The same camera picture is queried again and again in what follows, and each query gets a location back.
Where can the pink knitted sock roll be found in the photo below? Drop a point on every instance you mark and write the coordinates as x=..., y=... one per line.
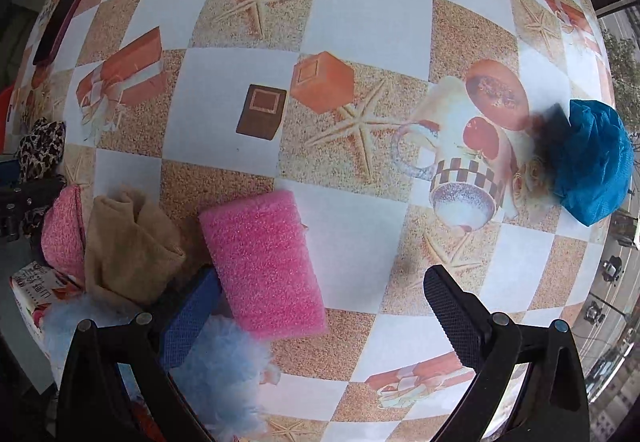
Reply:
x=63, y=234

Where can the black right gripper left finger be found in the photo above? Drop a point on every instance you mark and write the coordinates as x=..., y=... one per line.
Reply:
x=93, y=404

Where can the white tissue pack fox print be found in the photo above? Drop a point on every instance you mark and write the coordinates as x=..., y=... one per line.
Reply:
x=35, y=288

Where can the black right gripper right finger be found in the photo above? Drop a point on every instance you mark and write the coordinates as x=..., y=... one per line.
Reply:
x=552, y=404

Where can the light blue fluffy puff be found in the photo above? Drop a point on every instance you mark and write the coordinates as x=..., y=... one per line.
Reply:
x=220, y=377

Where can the pink foam sponge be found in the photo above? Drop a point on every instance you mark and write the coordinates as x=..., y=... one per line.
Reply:
x=258, y=246

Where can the leopard print scrunchie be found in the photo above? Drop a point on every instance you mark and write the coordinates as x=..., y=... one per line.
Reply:
x=41, y=150

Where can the beige folded sock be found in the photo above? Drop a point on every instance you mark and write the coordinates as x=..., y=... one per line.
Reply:
x=133, y=250

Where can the checkered patterned tablecloth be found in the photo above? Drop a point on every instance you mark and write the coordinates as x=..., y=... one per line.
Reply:
x=405, y=129

